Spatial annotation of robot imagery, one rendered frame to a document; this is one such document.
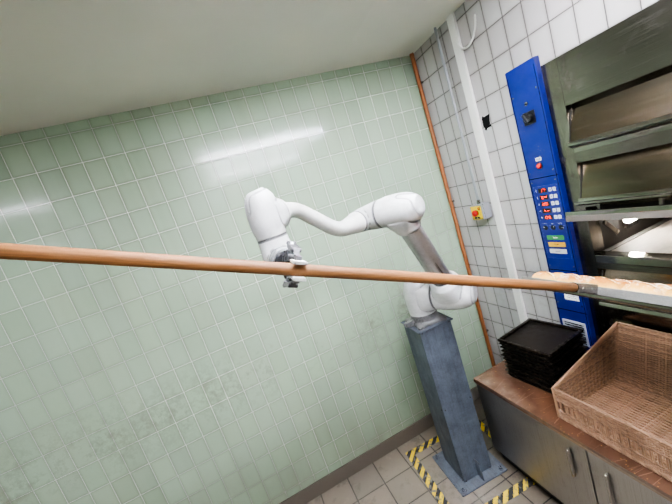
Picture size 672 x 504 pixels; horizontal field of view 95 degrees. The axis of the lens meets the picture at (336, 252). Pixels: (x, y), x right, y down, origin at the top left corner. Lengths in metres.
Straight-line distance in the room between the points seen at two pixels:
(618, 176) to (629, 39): 0.50
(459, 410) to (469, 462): 0.34
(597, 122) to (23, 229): 2.68
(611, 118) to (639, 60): 0.20
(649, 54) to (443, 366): 1.57
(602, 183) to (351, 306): 1.45
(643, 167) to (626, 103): 0.26
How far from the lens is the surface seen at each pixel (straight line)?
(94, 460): 2.38
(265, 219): 0.99
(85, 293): 2.08
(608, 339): 1.99
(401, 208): 1.29
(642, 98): 1.71
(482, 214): 2.18
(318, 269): 0.73
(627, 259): 1.88
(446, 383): 2.00
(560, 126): 1.86
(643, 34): 1.71
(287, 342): 2.06
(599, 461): 1.79
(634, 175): 1.75
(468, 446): 2.28
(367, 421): 2.47
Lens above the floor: 1.80
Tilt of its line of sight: 9 degrees down
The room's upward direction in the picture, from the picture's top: 18 degrees counter-clockwise
